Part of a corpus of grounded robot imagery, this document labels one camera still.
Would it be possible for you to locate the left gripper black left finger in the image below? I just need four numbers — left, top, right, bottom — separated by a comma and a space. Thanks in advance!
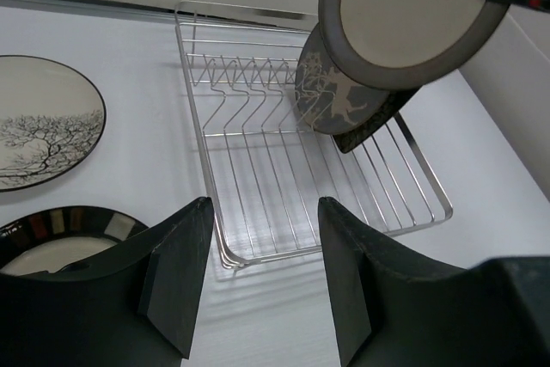
1, 197, 214, 366

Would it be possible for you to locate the wire dish rack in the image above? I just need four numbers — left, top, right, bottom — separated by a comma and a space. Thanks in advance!
174, 0, 453, 268

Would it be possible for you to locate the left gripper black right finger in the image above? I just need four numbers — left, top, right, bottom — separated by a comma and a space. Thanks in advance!
318, 197, 549, 366

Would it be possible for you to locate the cream plate with tree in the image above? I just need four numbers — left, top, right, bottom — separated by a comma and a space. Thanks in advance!
1, 54, 107, 193

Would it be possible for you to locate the cream plate checkered rim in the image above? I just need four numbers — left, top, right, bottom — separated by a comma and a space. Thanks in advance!
1, 205, 148, 276

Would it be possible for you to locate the metal rimmed round plate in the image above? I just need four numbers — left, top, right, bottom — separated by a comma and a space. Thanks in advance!
318, 0, 508, 91

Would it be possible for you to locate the dark floral rectangular plate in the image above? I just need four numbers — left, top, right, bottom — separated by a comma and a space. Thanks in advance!
333, 89, 419, 154

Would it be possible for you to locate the grey deer round plate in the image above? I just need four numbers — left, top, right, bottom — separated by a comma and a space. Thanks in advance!
295, 27, 389, 135

